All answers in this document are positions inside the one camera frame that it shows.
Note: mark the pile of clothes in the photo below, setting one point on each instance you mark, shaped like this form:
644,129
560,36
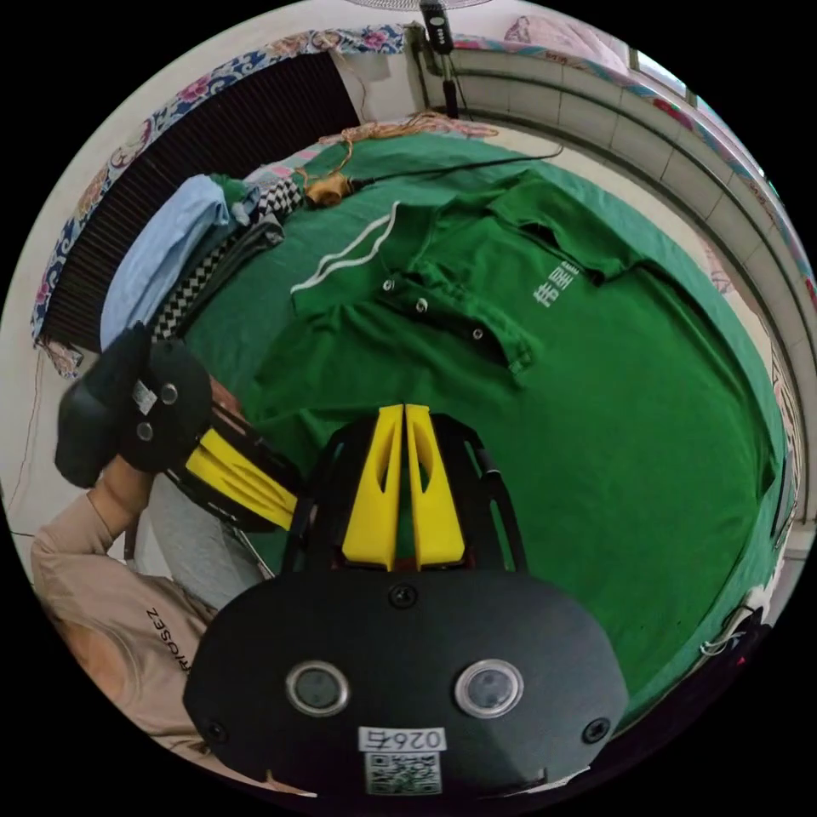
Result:
166,255

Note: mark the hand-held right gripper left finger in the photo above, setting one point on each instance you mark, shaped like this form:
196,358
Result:
373,498

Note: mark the standing fan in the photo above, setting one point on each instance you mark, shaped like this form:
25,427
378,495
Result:
437,29

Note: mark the person's body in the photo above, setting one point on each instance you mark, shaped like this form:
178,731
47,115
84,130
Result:
127,638

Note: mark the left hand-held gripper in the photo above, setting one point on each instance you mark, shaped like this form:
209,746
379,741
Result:
172,421

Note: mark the floral patterned cloth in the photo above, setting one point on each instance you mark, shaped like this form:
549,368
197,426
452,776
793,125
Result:
210,80

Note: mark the black ribbed panel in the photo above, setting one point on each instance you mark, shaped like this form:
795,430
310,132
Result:
191,153

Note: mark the person's left hand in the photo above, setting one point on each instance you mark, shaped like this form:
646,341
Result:
120,486

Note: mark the person's left forearm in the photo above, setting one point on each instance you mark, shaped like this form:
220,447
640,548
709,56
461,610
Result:
70,542

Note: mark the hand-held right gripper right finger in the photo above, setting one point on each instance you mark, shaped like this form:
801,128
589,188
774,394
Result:
437,510

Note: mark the green polo shirt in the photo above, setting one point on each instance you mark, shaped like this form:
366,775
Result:
447,268

